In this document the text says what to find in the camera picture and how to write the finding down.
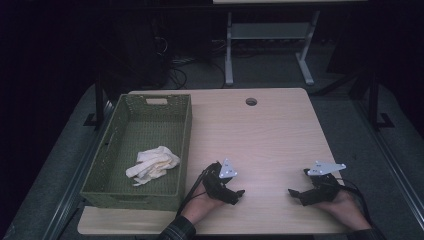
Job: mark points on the white cloth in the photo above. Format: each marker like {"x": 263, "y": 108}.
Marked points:
{"x": 153, "y": 165}

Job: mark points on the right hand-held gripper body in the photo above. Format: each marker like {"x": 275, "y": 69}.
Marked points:
{"x": 321, "y": 191}

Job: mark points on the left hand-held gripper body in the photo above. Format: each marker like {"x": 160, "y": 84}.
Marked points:
{"x": 215, "y": 186}

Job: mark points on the green woven basket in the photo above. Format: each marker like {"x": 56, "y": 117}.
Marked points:
{"x": 150, "y": 133}

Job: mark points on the grey metal table frame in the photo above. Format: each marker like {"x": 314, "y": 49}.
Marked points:
{"x": 270, "y": 30}

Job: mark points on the person's right hand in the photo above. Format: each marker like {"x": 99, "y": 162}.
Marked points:
{"x": 346, "y": 210}

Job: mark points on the aluminium floor rail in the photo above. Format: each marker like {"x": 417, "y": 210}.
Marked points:
{"x": 71, "y": 193}
{"x": 393, "y": 166}

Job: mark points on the person's left hand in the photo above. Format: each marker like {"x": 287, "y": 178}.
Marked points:
{"x": 200, "y": 206}

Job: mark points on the black metal stand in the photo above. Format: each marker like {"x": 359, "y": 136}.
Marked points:
{"x": 374, "y": 100}
{"x": 99, "y": 100}

